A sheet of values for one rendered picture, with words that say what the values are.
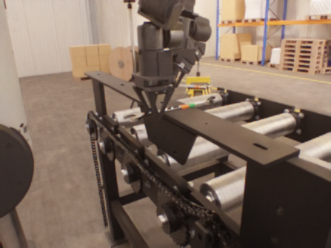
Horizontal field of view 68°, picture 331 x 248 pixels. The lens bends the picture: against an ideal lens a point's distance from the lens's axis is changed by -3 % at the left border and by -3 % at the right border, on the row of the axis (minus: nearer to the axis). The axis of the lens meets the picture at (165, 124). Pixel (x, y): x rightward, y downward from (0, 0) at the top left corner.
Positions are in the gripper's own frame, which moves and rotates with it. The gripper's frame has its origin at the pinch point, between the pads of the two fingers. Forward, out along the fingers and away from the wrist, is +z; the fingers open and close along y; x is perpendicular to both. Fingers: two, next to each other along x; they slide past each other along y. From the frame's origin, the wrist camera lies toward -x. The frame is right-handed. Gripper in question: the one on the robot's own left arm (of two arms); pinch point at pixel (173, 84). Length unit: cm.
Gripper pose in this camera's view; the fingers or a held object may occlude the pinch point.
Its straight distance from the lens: 78.8
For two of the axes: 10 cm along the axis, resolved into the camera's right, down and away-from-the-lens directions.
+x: -7.2, 0.6, -6.9
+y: -6.9, -2.3, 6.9
